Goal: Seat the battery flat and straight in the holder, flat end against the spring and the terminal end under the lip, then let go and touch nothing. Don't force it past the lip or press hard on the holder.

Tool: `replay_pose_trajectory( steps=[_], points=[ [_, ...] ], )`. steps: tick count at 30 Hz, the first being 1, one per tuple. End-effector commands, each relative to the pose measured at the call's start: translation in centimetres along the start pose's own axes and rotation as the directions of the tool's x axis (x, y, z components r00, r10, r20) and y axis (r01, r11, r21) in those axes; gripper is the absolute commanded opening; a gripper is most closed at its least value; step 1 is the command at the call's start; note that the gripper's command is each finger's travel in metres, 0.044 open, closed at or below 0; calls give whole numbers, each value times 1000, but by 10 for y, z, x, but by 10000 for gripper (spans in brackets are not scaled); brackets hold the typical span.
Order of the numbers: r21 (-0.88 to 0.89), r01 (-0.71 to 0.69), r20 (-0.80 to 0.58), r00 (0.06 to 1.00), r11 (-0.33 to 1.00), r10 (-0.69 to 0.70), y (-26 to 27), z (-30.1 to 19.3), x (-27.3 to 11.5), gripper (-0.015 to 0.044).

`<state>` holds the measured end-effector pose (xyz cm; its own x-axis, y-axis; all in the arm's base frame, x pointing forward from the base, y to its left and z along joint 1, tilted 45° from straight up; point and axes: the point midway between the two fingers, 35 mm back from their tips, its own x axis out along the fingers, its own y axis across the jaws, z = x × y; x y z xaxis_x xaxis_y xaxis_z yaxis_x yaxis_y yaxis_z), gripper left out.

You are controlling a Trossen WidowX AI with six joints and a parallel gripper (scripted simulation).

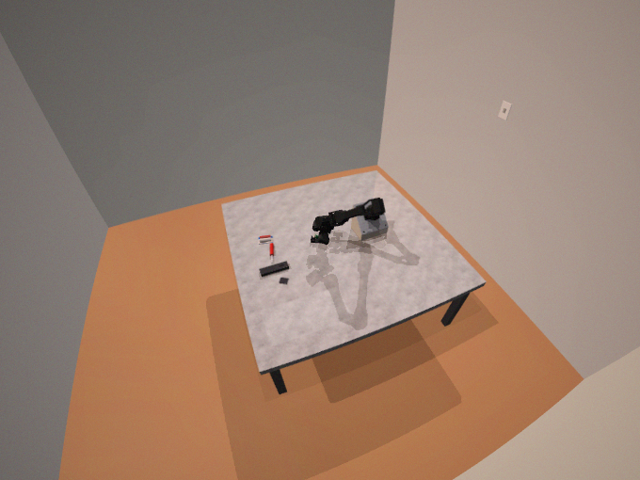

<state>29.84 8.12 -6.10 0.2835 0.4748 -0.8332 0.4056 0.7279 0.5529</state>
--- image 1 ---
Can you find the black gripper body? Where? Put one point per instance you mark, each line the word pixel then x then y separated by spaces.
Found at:
pixel 323 237

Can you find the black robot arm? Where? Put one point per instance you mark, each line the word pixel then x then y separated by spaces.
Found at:
pixel 372 212

